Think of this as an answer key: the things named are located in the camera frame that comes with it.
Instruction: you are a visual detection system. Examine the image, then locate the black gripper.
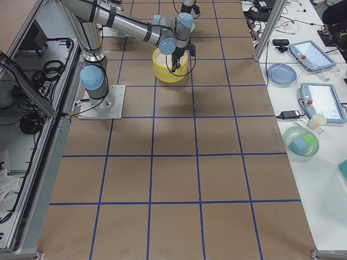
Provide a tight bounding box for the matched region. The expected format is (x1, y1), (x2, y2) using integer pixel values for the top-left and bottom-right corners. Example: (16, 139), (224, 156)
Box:
(171, 47), (187, 72)

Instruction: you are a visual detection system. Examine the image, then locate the yellow rimmed steamer basket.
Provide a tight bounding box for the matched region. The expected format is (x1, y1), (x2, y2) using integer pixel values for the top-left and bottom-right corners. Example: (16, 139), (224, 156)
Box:
(152, 48), (189, 75)

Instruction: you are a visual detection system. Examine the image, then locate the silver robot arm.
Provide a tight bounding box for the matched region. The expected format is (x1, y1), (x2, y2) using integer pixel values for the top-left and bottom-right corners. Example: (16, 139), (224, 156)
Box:
(61, 1), (195, 108)
(180, 0), (200, 14)

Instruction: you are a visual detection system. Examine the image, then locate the yellow rimmed steamer tray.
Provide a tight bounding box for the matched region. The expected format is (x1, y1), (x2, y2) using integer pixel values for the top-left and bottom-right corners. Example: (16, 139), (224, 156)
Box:
(154, 69), (185, 83)

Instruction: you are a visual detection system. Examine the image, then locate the mint green bowl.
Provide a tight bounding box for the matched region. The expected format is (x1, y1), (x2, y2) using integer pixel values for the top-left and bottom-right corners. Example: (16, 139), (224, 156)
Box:
(190, 23), (195, 33)

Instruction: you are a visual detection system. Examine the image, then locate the black webcam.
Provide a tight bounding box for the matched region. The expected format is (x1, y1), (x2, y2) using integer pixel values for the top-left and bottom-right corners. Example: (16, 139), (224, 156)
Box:
(272, 39), (290, 53)

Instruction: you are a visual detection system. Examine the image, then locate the blue plate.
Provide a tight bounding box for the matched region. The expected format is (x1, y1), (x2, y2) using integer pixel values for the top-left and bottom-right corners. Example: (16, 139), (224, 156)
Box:
(267, 63), (297, 86)

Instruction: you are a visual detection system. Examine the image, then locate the black power adapter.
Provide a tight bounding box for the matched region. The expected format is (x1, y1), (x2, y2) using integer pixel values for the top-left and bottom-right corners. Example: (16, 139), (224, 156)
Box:
(276, 110), (305, 120)

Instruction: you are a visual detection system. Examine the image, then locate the upper teach pendant tablet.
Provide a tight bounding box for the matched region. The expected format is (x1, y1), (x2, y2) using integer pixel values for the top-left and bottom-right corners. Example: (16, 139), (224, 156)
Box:
(288, 40), (336, 71)

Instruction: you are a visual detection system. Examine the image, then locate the teach pendant tablet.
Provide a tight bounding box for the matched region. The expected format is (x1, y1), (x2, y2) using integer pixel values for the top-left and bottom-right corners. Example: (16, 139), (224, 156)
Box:
(300, 83), (346, 124)
(288, 40), (336, 71)

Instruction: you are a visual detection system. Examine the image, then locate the lower teach pendant tablet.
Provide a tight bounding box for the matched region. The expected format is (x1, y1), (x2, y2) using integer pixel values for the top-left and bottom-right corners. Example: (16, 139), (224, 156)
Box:
(300, 83), (346, 124)

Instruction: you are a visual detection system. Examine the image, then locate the green glass bowl with blocks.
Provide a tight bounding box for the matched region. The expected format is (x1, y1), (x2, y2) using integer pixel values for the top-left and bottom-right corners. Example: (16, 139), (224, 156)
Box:
(282, 126), (319, 162)

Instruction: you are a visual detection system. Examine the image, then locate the paper cup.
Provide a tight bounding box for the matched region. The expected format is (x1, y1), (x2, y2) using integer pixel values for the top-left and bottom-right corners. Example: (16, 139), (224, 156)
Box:
(307, 114), (327, 130)

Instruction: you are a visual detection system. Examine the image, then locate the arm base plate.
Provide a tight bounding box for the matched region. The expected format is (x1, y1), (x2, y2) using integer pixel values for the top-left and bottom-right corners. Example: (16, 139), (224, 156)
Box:
(78, 85), (126, 120)
(100, 27), (133, 38)

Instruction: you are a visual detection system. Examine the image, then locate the aluminium frame post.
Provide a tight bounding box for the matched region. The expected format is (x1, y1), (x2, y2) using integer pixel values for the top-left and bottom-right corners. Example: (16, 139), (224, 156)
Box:
(254, 0), (287, 62)

